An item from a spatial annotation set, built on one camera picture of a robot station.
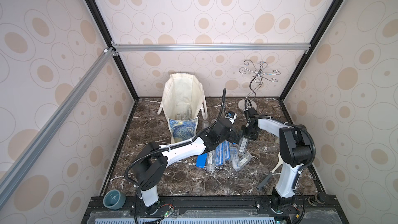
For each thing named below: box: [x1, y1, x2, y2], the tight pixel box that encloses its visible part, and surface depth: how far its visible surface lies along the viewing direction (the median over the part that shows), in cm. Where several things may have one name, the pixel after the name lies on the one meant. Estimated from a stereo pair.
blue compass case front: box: [195, 152, 208, 169], surface depth 89 cm
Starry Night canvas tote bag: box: [157, 73, 208, 144], surface depth 94 cm
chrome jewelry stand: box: [237, 59, 281, 111], surface depth 94 cm
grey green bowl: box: [102, 189, 126, 210], surface depth 73 cm
